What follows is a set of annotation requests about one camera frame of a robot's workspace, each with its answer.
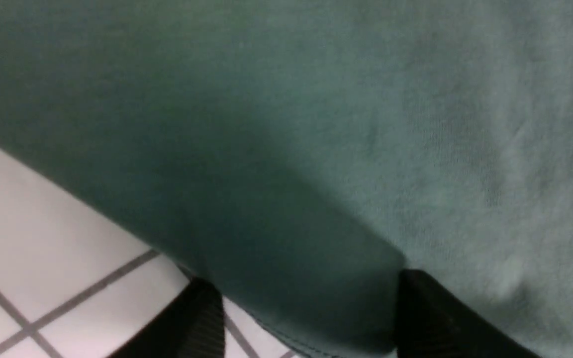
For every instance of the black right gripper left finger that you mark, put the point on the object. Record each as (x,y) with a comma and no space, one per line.
(191,326)

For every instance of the green long-sleeved shirt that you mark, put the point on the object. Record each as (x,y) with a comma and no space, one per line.
(300,153)

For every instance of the white grid-patterned tablecloth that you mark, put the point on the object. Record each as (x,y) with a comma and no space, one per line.
(72,283)

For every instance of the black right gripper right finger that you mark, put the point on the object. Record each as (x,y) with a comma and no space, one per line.
(430,322)

